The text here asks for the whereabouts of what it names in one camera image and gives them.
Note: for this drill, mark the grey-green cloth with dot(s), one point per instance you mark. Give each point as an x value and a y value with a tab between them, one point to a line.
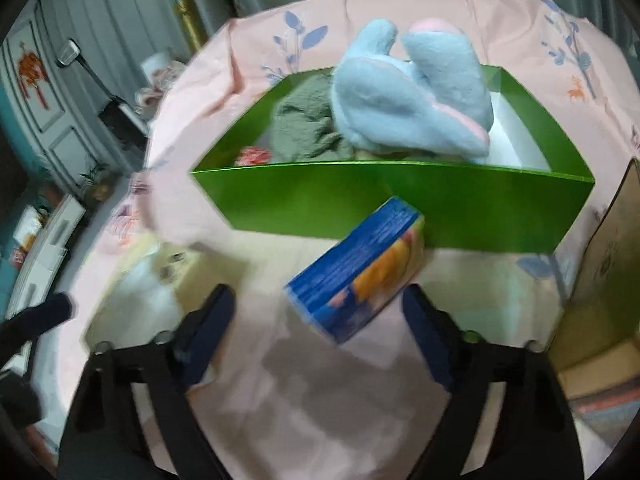
305	125

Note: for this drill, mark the green cardboard box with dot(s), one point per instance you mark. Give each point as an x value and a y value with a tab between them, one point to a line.
380	210

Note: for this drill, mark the gold curtain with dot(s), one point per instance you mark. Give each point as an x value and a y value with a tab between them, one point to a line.
185	0

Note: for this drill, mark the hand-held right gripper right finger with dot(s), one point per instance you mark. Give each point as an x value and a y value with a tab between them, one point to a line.
431	342

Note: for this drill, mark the white low cabinet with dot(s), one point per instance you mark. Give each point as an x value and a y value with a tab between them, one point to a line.
45	255

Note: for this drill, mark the pink floral bedsheet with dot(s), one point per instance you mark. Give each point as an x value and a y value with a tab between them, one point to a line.
310	400

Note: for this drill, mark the white towel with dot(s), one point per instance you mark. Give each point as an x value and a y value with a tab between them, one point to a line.
145	295

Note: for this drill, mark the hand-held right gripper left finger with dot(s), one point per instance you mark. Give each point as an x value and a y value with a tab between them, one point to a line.
210	330

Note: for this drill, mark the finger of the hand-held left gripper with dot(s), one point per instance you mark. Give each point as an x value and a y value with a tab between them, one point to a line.
35	322

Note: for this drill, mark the crochet flower bunch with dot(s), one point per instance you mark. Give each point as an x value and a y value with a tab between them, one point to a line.
162	85

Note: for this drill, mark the red white packet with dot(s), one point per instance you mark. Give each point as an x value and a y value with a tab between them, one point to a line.
252	156

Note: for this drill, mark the light blue plush toy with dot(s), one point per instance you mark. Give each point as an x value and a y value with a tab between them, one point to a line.
395	105

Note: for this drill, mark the black gold large box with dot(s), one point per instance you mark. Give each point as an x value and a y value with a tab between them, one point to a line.
605	285

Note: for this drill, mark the potted plant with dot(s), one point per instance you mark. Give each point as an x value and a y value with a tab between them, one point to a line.
97	182

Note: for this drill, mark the white cup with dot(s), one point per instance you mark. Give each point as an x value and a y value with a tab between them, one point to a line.
156	64

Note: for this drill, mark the red knot wall ornament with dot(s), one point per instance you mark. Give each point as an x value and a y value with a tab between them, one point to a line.
32	72

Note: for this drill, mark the blue orange carton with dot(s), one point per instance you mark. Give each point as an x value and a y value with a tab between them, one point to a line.
350	270

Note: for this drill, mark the beige tree-print box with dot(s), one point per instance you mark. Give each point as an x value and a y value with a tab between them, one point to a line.
175	262

